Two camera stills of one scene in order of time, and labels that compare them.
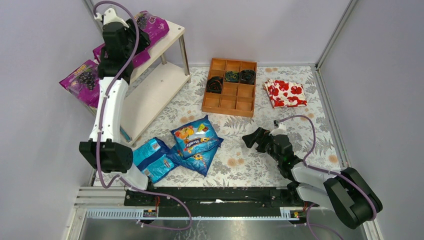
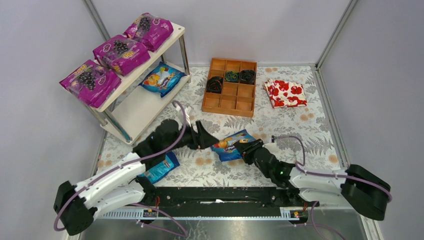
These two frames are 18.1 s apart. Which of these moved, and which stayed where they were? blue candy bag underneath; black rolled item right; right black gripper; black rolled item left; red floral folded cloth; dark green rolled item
Moved: blue candy bag underneath; right black gripper
Stayed: dark green rolled item; black rolled item right; black rolled item left; red floral folded cloth
